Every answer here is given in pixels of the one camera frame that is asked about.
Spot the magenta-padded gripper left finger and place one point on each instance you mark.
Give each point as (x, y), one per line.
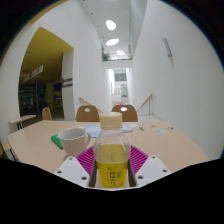
(71, 168)

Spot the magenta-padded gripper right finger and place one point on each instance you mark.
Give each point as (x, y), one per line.
(151, 168)

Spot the clear bottle with yellow drink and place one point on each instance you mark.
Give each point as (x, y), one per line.
(111, 160)

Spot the white ceramic mug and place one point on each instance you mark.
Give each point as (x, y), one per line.
(72, 141)

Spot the small round white sticker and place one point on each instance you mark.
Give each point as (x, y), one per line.
(160, 131)

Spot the small brown figure sticker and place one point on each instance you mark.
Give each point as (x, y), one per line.
(141, 128)

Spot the small round pale sticker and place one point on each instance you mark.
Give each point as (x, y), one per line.
(152, 126)

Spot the small white card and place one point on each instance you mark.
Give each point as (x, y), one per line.
(133, 125)

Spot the group of wooden chairs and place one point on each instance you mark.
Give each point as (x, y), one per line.
(87, 115)

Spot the wooden stair handrail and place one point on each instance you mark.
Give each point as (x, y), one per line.
(87, 102)
(146, 100)

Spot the wooden bench with metal legs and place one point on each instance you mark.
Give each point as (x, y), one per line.
(21, 118)

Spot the dark display shelf unit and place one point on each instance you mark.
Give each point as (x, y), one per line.
(30, 100)

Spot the hanging white red sign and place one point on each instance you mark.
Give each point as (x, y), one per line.
(35, 71)

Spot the green balcony plant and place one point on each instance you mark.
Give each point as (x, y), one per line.
(106, 56)

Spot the group of oval ceiling lights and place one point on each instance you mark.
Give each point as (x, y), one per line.
(111, 25)

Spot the dark wall sign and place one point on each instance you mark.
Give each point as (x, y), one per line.
(67, 82)

